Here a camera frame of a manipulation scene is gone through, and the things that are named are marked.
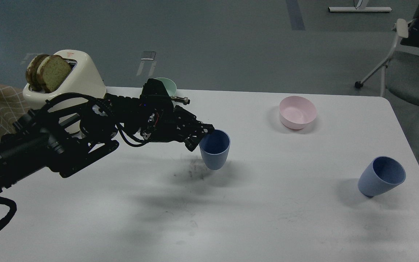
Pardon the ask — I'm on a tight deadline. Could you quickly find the white office chair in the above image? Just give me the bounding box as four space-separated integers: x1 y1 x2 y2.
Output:
354 5 419 106

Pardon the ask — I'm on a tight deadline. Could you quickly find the white stand base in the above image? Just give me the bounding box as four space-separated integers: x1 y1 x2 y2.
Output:
328 7 392 13

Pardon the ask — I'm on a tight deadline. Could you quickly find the toast slice back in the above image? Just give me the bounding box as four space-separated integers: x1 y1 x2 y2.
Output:
25 54 50 91

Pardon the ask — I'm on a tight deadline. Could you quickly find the blue cup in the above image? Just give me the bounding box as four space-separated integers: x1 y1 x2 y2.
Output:
199 130 231 170
358 156 406 198

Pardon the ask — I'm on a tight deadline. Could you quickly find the cream white toaster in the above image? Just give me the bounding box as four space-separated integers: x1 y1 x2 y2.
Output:
22 49 106 109

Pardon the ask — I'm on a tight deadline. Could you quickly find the toast slice front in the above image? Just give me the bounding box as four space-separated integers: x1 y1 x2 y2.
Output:
36 55 72 93

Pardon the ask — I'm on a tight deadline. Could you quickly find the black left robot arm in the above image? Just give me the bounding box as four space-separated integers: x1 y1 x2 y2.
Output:
0 79 215 193

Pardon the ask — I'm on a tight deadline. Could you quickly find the mint green bowl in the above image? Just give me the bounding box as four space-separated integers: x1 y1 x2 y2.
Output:
149 78 177 109

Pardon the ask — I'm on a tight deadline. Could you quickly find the toast slice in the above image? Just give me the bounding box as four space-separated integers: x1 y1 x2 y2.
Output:
25 54 50 91
36 55 72 93

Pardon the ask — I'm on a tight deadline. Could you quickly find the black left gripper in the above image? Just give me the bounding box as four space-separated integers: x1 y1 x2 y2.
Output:
139 78 215 151

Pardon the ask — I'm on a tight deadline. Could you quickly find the pink bowl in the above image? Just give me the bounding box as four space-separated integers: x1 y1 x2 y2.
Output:
278 96 318 130

